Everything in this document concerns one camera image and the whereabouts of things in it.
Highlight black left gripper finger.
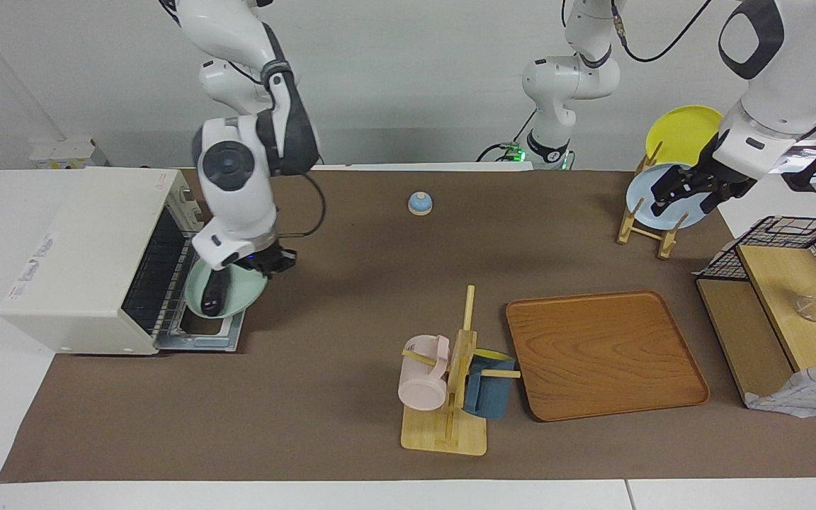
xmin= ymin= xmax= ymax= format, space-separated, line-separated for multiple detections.
xmin=650 ymin=186 xmax=681 ymax=217
xmin=698 ymin=186 xmax=731 ymax=215

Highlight pale green plate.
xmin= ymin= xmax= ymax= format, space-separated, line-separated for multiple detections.
xmin=184 ymin=259 xmax=268 ymax=319

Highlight oven door with handle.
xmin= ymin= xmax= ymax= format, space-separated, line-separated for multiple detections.
xmin=155 ymin=310 xmax=246 ymax=353

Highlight metal oven rack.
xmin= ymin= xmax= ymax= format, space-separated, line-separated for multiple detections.
xmin=123 ymin=209 xmax=195 ymax=335

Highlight white toaster oven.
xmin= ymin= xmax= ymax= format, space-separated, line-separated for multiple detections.
xmin=0 ymin=166 xmax=246 ymax=355

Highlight light blue plate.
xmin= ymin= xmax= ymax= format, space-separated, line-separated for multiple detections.
xmin=625 ymin=163 xmax=713 ymax=231

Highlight wooden dish rack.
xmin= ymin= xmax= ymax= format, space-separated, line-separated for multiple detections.
xmin=617 ymin=142 xmax=692 ymax=261

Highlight yellow plate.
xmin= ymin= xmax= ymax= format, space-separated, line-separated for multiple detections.
xmin=645 ymin=106 xmax=723 ymax=167

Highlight brown table mat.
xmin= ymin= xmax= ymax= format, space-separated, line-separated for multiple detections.
xmin=0 ymin=169 xmax=816 ymax=484

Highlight wooden serving tray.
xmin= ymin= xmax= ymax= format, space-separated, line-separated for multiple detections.
xmin=506 ymin=290 xmax=710 ymax=423

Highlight pink mug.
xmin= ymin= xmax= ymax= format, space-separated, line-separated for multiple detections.
xmin=398 ymin=335 xmax=451 ymax=412

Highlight wooden mug tree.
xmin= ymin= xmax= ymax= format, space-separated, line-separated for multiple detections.
xmin=401 ymin=285 xmax=522 ymax=456

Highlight white quilted cloth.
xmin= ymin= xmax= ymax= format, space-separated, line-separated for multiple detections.
xmin=744 ymin=360 xmax=816 ymax=419

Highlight white power strip box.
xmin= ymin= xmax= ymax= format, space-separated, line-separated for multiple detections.
xmin=29 ymin=137 xmax=108 ymax=170

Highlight dark blue mug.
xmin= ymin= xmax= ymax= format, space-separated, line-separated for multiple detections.
xmin=463 ymin=349 xmax=516 ymax=420

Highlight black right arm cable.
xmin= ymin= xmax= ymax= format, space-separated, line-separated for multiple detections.
xmin=266 ymin=170 xmax=327 ymax=237

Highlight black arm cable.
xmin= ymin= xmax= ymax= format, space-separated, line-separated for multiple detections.
xmin=610 ymin=0 xmax=715 ymax=63
xmin=266 ymin=170 xmax=327 ymax=237

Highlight black wire basket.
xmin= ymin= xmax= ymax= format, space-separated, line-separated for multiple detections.
xmin=698 ymin=216 xmax=816 ymax=327

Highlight black wire basket shelf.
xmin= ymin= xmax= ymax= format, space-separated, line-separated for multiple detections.
xmin=696 ymin=244 xmax=816 ymax=408

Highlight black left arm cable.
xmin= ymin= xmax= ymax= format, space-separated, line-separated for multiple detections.
xmin=610 ymin=0 xmax=715 ymax=63

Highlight black base cables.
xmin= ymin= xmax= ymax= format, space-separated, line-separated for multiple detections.
xmin=477 ymin=110 xmax=523 ymax=164

